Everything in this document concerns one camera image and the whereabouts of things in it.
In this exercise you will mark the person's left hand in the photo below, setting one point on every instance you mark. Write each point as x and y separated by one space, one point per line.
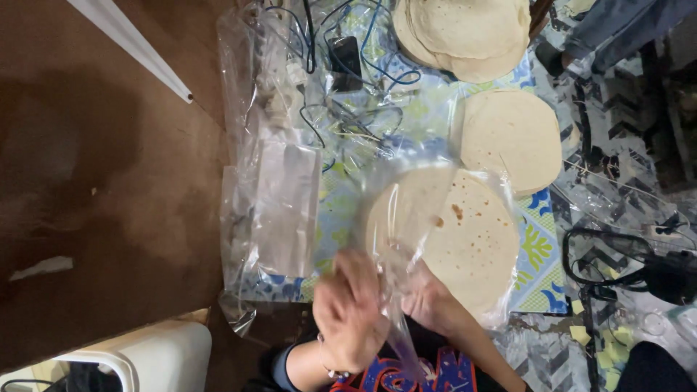
348 321

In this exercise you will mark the person's right hand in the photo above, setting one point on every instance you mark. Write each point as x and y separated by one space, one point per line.
430 302

